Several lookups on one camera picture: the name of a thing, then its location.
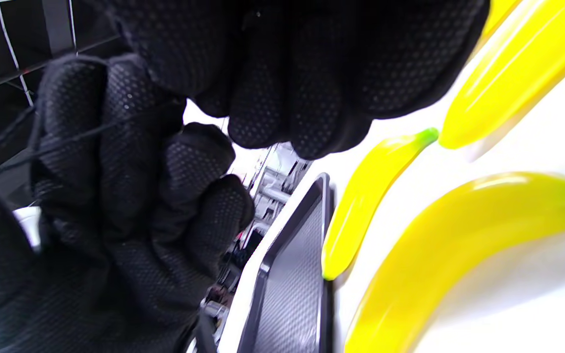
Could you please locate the yellow plastic banana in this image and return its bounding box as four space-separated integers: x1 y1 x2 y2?
438 0 565 150
321 127 440 281
479 0 523 42
344 172 565 353

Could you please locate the person's right hand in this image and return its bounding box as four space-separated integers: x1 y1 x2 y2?
94 0 490 161

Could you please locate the person's left hand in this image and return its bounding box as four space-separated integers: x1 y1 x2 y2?
0 52 257 353

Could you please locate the black plastic tray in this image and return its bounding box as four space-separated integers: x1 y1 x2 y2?
236 172 336 353

